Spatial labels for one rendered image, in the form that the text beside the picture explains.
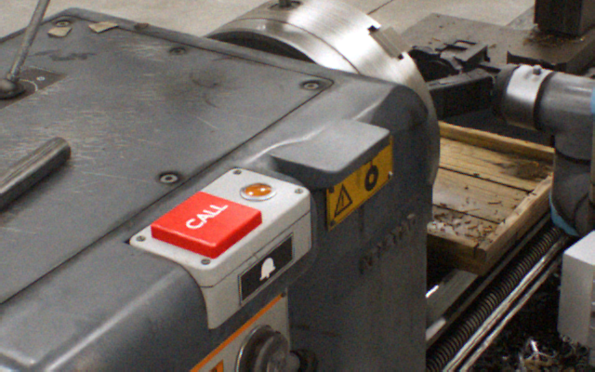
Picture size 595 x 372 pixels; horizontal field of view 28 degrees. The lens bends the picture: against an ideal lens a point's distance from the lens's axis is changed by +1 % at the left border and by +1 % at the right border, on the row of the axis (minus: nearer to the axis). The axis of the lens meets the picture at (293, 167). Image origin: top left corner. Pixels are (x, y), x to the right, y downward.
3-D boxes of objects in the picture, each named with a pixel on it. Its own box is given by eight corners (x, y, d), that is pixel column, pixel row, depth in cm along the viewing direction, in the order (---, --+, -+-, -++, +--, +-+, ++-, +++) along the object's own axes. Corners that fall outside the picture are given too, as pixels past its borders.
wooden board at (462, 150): (484, 277, 149) (485, 250, 147) (255, 204, 167) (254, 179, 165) (578, 179, 170) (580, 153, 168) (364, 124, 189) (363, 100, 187)
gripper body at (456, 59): (446, 87, 157) (530, 106, 151) (414, 112, 151) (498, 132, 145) (447, 33, 153) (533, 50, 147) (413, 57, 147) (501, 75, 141)
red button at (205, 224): (215, 270, 83) (213, 245, 82) (151, 246, 86) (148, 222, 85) (264, 232, 87) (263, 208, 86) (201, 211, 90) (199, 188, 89)
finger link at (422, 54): (395, 72, 153) (454, 85, 149) (388, 76, 152) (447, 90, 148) (395, 38, 151) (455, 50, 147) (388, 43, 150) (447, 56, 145)
